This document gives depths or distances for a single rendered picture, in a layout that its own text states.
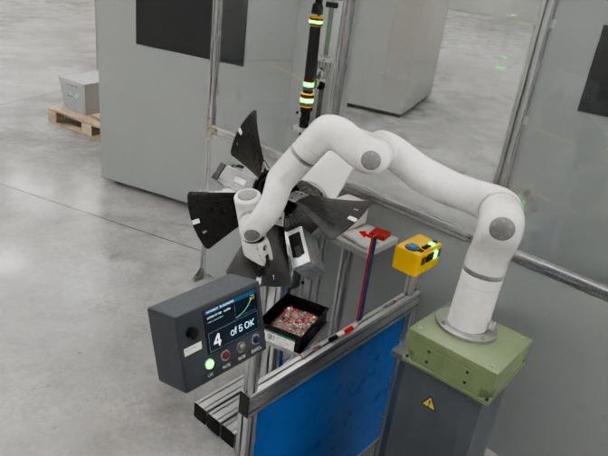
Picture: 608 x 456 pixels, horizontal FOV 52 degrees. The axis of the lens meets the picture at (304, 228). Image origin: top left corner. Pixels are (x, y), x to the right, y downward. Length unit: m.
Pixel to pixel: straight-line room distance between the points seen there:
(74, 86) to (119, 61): 1.72
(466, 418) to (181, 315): 0.94
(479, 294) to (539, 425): 1.13
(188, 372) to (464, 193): 0.88
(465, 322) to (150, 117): 3.42
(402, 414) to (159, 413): 1.32
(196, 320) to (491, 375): 0.82
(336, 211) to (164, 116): 2.83
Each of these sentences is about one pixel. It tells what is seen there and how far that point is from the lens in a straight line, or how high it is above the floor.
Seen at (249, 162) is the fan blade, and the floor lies 1.22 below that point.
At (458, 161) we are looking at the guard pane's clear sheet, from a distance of 2.61.
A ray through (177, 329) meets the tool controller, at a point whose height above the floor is 1.23.
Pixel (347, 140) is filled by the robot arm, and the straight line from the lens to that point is 1.73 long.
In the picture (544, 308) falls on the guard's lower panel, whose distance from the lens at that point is 2.62.
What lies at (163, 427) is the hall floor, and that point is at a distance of 2.94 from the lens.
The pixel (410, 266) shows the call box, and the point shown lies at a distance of 2.23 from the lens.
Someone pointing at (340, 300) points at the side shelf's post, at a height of 0.50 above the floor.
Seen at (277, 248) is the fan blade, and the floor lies 1.04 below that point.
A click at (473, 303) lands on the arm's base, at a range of 1.85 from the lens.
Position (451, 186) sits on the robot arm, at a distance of 1.75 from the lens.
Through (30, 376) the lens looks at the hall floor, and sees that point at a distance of 3.28.
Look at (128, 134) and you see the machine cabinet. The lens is 5.00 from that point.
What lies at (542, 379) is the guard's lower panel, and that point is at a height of 0.52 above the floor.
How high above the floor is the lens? 2.05
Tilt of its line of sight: 26 degrees down
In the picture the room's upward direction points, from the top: 7 degrees clockwise
